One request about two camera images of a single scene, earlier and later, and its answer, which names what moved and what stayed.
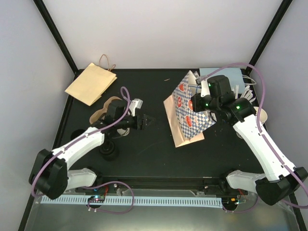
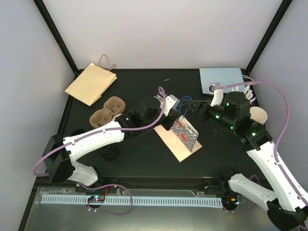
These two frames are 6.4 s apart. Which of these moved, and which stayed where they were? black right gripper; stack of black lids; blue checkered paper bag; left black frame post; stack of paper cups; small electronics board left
Moved: blue checkered paper bag; black right gripper
Stayed: left black frame post; stack of black lids; small electronics board left; stack of paper cups
